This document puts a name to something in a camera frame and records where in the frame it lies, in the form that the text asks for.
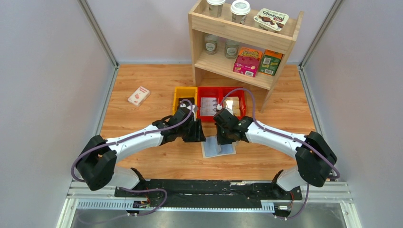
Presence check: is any black cards stack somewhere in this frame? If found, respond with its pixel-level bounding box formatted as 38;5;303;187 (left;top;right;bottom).
178;97;195;107

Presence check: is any gold cards stack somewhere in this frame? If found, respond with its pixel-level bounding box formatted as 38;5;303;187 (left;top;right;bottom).
224;97;241;116

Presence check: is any right paper coffee cup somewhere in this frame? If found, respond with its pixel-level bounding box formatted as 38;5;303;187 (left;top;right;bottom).
230;0;251;24

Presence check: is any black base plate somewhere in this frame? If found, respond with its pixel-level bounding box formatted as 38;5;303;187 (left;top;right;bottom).
115;179;302;209

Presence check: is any glass jar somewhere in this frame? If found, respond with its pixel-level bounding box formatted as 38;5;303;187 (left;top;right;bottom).
204;34;219;55
224;39;239;59

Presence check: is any paper coffee cup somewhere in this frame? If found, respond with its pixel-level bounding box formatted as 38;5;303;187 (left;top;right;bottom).
230;0;251;24
206;0;226;18

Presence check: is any right glass jar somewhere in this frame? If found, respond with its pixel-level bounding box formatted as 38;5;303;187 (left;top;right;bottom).
224;39;239;59

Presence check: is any yellow plastic bin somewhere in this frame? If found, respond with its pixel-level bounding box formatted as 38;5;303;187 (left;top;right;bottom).
172;86;199;114

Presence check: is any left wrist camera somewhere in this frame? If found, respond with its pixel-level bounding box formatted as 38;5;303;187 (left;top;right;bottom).
179;104;198;116

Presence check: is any aluminium frame rail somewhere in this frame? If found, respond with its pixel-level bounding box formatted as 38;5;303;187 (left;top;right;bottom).
57;179;361;228

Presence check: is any beige card holder wallet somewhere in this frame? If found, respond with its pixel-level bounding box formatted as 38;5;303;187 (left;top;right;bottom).
201;136;239;159

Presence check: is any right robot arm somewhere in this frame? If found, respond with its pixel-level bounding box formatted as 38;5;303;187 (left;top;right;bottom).
213;108;337;199

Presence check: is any wooden shelf unit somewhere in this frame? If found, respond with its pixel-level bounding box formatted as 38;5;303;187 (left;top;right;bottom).
188;0;304;113

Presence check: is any silver vip card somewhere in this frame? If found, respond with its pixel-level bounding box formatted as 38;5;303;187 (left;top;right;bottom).
201;97;218;107
200;106;217;116

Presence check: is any left paper coffee cup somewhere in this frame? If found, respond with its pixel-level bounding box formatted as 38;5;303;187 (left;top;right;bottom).
206;0;226;18

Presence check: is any pink orange Scrub Mommy box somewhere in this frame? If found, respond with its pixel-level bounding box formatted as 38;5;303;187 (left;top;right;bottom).
232;47;263;77

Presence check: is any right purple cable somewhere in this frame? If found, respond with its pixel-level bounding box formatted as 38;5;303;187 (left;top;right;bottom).
219;88;341;220

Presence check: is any silver VIP card lower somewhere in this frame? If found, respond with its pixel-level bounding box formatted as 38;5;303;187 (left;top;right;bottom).
200;106;217;116

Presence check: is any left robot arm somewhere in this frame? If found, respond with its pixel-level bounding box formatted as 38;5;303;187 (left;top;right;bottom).
71;107;206;197

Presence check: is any left glass jar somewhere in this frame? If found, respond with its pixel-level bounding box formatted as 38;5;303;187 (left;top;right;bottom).
204;34;219;55

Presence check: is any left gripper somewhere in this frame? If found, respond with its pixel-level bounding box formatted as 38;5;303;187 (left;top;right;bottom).
178;118;207;143

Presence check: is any Chobani yogurt cup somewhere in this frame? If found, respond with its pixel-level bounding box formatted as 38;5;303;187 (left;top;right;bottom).
253;8;289;32

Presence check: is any white red sponge pack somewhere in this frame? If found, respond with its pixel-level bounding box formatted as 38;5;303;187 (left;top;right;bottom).
128;86;151;107

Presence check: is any silver VIP card upper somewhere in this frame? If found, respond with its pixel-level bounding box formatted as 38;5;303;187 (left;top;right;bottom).
201;97;218;107

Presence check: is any green carton box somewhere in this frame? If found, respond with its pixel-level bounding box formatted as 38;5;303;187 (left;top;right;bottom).
259;49;283;76

